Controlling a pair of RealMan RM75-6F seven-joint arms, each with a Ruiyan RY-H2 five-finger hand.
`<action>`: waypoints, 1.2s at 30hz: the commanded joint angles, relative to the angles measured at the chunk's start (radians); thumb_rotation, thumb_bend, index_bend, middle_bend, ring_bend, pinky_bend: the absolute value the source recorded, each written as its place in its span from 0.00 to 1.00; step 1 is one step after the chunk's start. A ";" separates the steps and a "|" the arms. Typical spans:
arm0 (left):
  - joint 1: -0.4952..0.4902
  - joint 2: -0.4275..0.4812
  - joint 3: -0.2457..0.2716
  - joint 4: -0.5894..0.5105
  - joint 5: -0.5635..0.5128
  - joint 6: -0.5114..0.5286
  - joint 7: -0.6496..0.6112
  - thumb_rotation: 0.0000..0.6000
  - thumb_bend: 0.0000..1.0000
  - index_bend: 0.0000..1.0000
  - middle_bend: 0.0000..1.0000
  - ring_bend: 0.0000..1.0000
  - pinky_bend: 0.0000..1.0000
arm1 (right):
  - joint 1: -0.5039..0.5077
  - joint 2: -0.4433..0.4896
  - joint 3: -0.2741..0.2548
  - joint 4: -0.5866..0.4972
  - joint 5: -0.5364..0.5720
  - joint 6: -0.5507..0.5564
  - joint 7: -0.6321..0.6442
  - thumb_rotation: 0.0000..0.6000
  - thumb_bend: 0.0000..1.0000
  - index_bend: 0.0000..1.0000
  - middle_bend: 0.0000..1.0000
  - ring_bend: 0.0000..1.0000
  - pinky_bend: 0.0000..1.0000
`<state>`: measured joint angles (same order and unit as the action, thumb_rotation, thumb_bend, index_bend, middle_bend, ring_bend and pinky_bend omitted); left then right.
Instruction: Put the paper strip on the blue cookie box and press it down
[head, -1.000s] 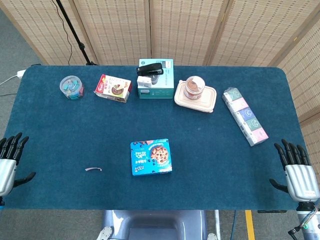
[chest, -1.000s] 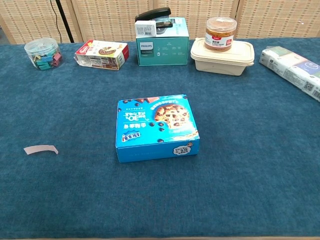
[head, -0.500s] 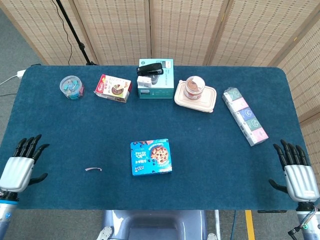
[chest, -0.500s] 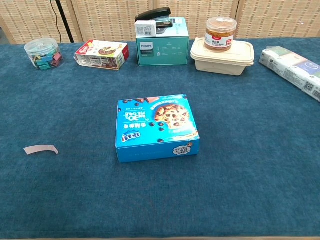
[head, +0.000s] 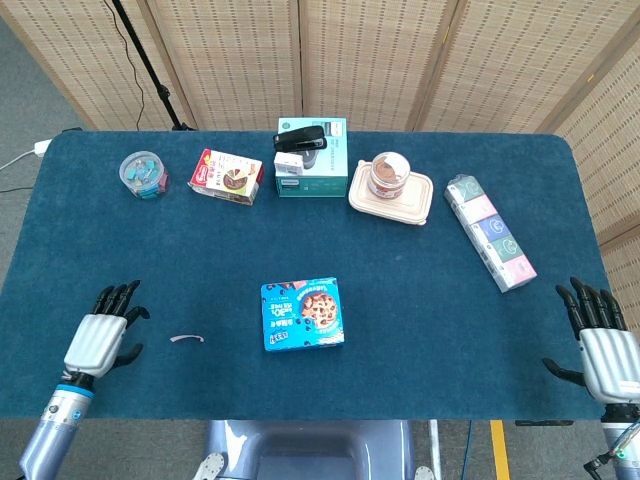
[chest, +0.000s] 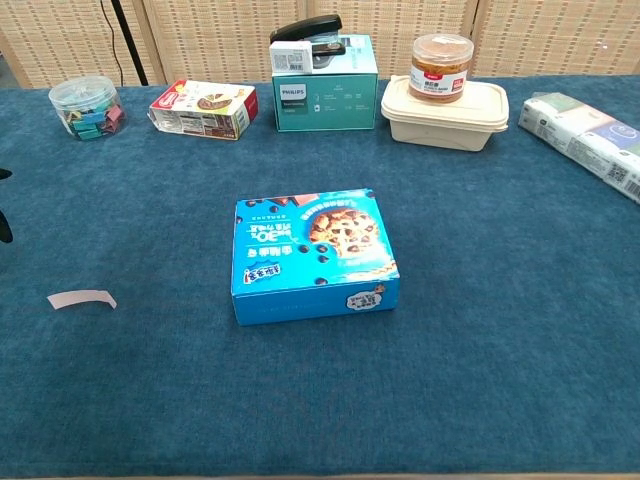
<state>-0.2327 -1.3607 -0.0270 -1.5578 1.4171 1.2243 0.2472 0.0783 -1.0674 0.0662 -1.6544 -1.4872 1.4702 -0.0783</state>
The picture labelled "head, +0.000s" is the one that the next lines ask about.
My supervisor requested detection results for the black and silver left hand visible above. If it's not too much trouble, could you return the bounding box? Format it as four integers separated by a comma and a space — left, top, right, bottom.
63, 279, 150, 380

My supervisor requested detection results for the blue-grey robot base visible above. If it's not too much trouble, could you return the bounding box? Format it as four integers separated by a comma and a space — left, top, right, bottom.
192, 419, 436, 480

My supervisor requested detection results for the teal Philips product box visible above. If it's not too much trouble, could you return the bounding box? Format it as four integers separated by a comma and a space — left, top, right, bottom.
274, 117, 350, 199

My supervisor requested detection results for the blue cookie box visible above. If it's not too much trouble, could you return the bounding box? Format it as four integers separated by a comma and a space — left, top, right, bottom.
260, 277, 346, 353

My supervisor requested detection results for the small white box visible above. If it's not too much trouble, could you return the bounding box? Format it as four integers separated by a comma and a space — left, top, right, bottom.
273, 152, 304, 177

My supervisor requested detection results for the yellow floor tape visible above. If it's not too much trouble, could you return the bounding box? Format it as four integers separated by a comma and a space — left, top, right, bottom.
489, 419, 511, 480

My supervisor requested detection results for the black and silver right hand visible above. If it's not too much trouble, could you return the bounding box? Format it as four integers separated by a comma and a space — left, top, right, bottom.
542, 277, 640, 409

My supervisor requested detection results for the blue floor cable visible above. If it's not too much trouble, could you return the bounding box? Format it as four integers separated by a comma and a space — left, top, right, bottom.
462, 419, 474, 480

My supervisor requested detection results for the black stapler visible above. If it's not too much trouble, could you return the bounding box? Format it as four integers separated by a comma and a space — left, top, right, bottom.
272, 125, 329, 154

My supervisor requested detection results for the bamboo folding screen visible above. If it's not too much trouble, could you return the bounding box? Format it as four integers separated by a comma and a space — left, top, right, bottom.
0, 0, 640, 321

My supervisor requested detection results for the red and white cake box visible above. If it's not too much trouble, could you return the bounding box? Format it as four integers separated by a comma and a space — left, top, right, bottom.
187, 148, 265, 207

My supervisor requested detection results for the white power cable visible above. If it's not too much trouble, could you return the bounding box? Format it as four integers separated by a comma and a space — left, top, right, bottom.
0, 149, 36, 172

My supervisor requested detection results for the black tripod stand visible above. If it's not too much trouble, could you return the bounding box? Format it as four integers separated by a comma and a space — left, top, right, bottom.
110, 0, 197, 132

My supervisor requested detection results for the beige lidded lunch container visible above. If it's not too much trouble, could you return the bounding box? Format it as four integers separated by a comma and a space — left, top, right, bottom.
348, 159, 435, 228

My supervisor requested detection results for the blue table cloth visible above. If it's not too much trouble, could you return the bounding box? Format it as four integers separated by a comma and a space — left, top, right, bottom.
0, 130, 639, 421

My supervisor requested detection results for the multicolour tissue pack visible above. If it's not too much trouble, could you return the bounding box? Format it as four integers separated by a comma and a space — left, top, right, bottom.
444, 173, 539, 294

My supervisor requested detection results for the clear jar of binder clips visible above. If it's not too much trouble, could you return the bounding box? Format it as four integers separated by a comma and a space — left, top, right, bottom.
118, 150, 171, 202

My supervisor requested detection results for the thin black hanging cable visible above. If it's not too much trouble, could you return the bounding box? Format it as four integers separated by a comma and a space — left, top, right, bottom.
102, 0, 146, 131

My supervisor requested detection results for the clear jar with brown food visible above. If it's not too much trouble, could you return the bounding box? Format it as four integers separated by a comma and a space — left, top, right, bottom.
366, 151, 412, 200

